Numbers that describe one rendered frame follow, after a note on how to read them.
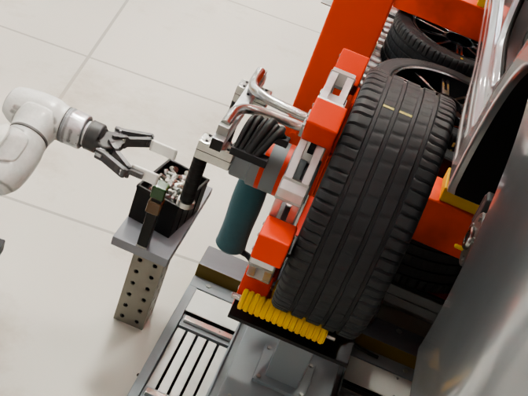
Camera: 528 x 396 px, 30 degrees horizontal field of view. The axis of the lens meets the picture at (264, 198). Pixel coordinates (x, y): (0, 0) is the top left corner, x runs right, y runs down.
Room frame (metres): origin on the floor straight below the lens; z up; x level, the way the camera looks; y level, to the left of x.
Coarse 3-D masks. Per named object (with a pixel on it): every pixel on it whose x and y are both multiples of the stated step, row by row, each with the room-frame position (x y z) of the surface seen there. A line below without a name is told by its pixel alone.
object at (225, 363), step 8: (240, 328) 2.38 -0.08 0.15; (240, 336) 2.35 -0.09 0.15; (232, 344) 2.30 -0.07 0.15; (232, 352) 2.27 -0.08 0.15; (224, 360) 2.22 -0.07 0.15; (232, 360) 2.23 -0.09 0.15; (224, 368) 2.18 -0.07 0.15; (344, 368) 2.36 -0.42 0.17; (216, 376) 2.12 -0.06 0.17; (224, 376) 2.15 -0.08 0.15; (336, 376) 2.34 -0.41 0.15; (216, 384) 2.11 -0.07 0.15; (336, 384) 2.30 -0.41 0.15; (208, 392) 2.05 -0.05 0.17; (216, 392) 2.08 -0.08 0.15; (336, 392) 2.27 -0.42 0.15
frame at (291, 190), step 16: (336, 80) 2.25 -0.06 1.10; (352, 80) 2.25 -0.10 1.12; (320, 96) 2.09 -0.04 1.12; (304, 144) 1.99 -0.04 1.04; (288, 176) 1.93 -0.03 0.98; (304, 176) 1.94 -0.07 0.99; (288, 192) 1.91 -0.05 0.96; (304, 192) 1.91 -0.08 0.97; (272, 208) 1.91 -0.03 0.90; (256, 272) 2.05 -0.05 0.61; (272, 272) 1.91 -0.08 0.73
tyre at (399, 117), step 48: (384, 96) 2.12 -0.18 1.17; (432, 96) 2.20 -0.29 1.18; (384, 144) 1.99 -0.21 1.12; (432, 144) 2.03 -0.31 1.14; (336, 192) 1.89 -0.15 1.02; (384, 192) 1.91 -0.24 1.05; (336, 240) 1.85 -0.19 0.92; (384, 240) 1.86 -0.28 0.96; (288, 288) 1.86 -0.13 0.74; (336, 288) 1.84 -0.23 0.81; (384, 288) 1.84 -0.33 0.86
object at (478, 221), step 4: (480, 216) 2.23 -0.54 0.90; (484, 216) 2.20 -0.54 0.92; (476, 220) 2.26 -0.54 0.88; (480, 220) 2.21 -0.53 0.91; (472, 224) 2.26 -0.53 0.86; (476, 224) 2.23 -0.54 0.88; (480, 224) 2.18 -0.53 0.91; (476, 228) 2.20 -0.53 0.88; (476, 232) 2.18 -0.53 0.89; (472, 240) 2.15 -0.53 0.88; (468, 248) 2.16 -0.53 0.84; (464, 252) 2.18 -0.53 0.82; (468, 252) 2.14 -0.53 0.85; (460, 256) 2.21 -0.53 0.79; (464, 256) 2.16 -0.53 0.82; (460, 260) 2.18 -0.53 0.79; (464, 260) 2.14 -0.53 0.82; (460, 264) 2.16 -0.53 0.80
